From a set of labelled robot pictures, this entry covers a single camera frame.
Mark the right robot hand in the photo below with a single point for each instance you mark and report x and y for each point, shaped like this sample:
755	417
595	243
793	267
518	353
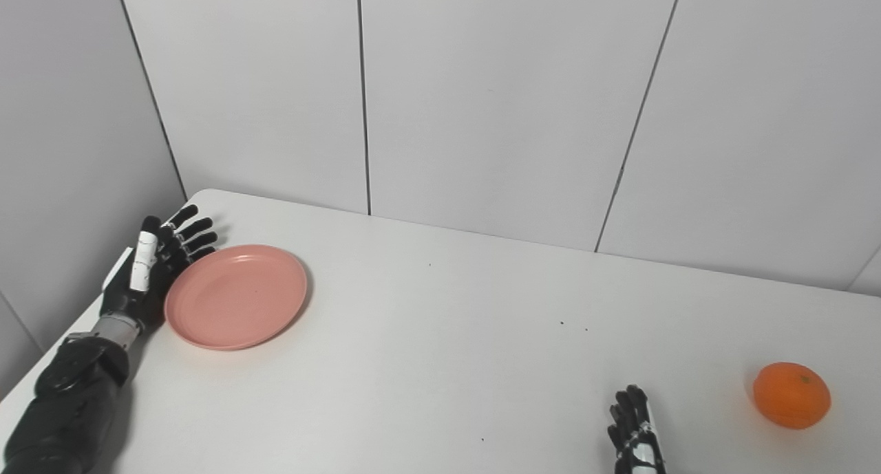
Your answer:
637	439

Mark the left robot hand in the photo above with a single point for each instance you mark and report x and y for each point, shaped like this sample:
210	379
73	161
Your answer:
148	274

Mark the pink plate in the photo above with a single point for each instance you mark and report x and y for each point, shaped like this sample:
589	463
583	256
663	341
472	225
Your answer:
236	296

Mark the orange fruit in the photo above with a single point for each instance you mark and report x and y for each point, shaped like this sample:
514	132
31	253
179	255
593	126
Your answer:
791	395

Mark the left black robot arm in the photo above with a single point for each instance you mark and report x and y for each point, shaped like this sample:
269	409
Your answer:
65	405

